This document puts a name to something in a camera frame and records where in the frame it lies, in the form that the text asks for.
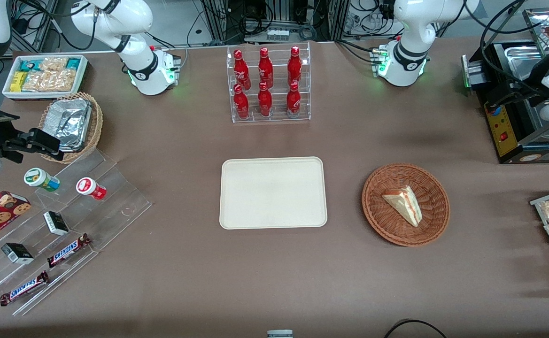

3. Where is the brown snickers bar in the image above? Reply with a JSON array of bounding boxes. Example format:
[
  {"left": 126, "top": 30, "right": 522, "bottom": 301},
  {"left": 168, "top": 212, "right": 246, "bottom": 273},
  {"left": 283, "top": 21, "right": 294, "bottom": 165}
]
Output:
[
  {"left": 0, "top": 271, "right": 50, "bottom": 307},
  {"left": 46, "top": 233, "right": 92, "bottom": 268}
]

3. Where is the black floor cable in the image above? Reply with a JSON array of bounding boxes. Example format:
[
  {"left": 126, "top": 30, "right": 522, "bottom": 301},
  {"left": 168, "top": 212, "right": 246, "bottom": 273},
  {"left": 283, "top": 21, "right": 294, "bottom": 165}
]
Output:
[{"left": 383, "top": 319, "right": 448, "bottom": 338}]

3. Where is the steel warmer pan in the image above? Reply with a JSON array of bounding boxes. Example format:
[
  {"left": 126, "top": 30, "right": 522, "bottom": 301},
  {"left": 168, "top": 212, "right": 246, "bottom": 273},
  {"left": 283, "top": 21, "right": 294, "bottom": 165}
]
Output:
[{"left": 503, "top": 45, "right": 546, "bottom": 81}]

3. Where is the red lid cup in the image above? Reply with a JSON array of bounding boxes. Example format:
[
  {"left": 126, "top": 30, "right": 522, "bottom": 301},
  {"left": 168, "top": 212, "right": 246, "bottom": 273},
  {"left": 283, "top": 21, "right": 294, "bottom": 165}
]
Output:
[{"left": 76, "top": 177, "right": 107, "bottom": 201}]

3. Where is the silver foil tray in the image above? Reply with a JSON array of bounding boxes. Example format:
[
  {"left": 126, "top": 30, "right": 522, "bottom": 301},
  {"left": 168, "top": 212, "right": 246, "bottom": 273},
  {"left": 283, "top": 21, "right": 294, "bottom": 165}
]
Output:
[{"left": 54, "top": 98, "right": 92, "bottom": 152}]

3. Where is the round brown wicker basket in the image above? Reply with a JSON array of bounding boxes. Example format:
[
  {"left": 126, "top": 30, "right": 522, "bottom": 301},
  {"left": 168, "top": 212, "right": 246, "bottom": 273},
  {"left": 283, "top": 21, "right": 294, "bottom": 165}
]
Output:
[{"left": 362, "top": 163, "right": 450, "bottom": 247}]

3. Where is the red drink bottle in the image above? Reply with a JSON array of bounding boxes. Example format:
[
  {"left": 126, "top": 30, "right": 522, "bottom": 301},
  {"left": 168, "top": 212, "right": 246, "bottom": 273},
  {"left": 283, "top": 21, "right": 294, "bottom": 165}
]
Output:
[
  {"left": 258, "top": 47, "right": 274, "bottom": 89},
  {"left": 233, "top": 84, "right": 250, "bottom": 119},
  {"left": 287, "top": 46, "right": 303, "bottom": 86},
  {"left": 233, "top": 50, "right": 251, "bottom": 90},
  {"left": 286, "top": 81, "right": 302, "bottom": 116},
  {"left": 257, "top": 82, "right": 273, "bottom": 117}
]

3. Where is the clear acrylic stepped display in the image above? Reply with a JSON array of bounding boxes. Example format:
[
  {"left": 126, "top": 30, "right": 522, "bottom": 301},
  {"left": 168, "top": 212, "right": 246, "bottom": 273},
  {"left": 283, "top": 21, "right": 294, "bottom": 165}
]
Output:
[{"left": 0, "top": 149, "right": 153, "bottom": 316}]

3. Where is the small dark carton box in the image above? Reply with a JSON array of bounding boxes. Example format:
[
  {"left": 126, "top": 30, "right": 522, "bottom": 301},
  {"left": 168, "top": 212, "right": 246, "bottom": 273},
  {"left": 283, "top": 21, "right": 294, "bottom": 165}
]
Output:
[
  {"left": 43, "top": 211, "right": 70, "bottom": 236},
  {"left": 1, "top": 243, "right": 34, "bottom": 264}
]

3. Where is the triangular sandwich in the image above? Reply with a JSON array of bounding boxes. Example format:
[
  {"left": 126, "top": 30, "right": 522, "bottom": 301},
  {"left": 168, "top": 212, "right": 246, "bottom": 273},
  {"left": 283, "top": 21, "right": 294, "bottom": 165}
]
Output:
[{"left": 381, "top": 186, "right": 423, "bottom": 228}]

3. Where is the black food warmer machine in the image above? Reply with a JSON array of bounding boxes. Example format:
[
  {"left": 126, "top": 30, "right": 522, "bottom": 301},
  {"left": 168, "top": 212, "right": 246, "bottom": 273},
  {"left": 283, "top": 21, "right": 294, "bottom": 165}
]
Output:
[{"left": 461, "top": 7, "right": 549, "bottom": 165}]

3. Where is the green lid cup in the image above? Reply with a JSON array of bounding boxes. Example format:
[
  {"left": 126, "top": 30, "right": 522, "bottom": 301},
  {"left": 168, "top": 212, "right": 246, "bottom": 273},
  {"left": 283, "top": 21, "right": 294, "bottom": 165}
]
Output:
[{"left": 24, "top": 168, "right": 61, "bottom": 192}]

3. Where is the clear cracker bag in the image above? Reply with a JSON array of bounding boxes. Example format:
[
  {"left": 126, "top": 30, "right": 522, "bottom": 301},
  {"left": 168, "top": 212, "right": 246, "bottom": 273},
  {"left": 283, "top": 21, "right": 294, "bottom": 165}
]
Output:
[
  {"left": 23, "top": 69, "right": 76, "bottom": 92},
  {"left": 39, "top": 57, "right": 69, "bottom": 74}
]

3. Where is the cream rectangular plastic tray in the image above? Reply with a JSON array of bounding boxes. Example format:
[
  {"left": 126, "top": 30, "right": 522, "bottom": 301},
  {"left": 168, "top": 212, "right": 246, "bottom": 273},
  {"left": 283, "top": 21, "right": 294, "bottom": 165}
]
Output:
[{"left": 219, "top": 157, "right": 328, "bottom": 230}]

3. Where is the clear acrylic bottle rack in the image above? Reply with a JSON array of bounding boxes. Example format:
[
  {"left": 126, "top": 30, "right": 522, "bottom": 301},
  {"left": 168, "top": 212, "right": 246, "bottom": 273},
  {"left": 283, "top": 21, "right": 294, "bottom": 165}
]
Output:
[{"left": 226, "top": 42, "right": 311, "bottom": 123}]

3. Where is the light wicker basket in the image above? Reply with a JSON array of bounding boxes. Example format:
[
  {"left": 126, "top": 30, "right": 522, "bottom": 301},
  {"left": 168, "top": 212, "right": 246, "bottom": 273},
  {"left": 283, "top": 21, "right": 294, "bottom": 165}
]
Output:
[{"left": 39, "top": 92, "right": 104, "bottom": 164}]

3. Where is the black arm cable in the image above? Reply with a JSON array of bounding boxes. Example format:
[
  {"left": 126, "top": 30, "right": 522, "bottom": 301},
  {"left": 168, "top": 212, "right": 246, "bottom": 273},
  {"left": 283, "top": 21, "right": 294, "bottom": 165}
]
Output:
[{"left": 479, "top": 0, "right": 545, "bottom": 91}]

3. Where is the white rectangular snack bin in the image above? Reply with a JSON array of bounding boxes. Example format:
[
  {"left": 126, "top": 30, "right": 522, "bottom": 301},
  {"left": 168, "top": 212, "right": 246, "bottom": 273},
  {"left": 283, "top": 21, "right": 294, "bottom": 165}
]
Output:
[{"left": 2, "top": 54, "right": 89, "bottom": 100}]

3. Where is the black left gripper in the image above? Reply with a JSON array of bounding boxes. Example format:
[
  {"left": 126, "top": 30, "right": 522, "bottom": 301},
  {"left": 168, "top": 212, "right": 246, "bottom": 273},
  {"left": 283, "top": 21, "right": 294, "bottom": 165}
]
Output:
[{"left": 486, "top": 77, "right": 544, "bottom": 112}]

